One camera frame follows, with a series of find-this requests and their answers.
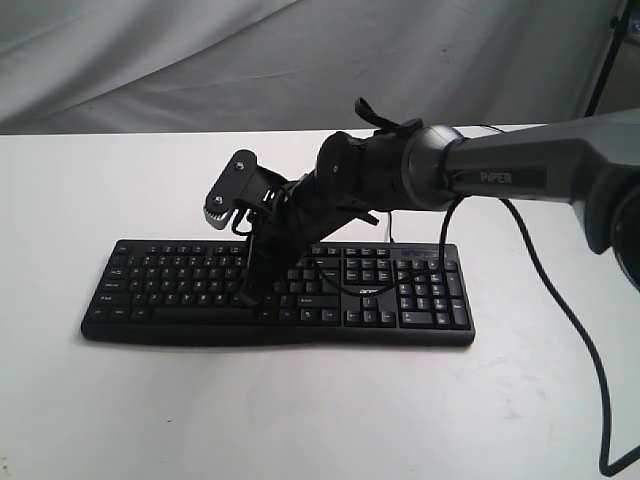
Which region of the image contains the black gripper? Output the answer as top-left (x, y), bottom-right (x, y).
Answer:
top-left (238, 119), bottom-right (420, 306)

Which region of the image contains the black computer keyboard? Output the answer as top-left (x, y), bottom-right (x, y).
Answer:
top-left (80, 240), bottom-right (475, 347)

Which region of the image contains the white backdrop cloth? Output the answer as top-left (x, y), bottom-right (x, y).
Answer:
top-left (1, 1), bottom-right (623, 134)

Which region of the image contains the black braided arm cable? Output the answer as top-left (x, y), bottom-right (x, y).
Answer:
top-left (319, 194), bottom-right (640, 480)

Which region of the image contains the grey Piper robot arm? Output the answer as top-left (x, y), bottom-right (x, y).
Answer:
top-left (240, 110), bottom-right (639, 305)

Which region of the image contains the black tripod stand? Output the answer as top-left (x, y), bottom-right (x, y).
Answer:
top-left (584, 0), bottom-right (635, 117)

